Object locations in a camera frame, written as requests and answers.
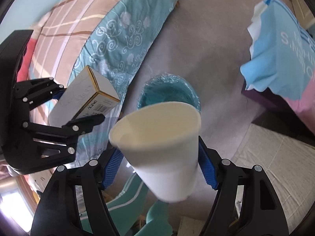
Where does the white gold-edged carton box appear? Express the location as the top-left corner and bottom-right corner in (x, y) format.
(48, 65), (120, 127)

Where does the white paper cup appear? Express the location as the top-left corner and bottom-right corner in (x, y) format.
(109, 101), (201, 203)

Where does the teal trash bin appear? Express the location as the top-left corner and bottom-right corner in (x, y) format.
(137, 73), (201, 112)

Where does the blue pink towel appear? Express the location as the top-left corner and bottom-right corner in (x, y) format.
(240, 0), (314, 131)

